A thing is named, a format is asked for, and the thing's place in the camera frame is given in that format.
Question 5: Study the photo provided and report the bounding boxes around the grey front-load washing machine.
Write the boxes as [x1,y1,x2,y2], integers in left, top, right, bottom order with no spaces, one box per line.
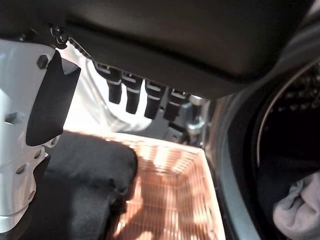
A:
[199,7,320,240]

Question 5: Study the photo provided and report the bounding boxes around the black folded garment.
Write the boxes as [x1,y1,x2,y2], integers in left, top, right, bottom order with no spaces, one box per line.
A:
[12,131,139,240]

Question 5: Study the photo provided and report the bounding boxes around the white garment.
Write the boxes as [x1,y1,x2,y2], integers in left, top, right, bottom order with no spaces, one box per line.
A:
[272,171,320,240]

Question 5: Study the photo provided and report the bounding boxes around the wicker laundry basket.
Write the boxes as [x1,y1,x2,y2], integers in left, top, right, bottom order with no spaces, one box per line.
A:
[99,131,226,240]

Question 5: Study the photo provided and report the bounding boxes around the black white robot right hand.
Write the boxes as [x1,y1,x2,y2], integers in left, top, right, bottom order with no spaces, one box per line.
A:
[0,0,311,226]

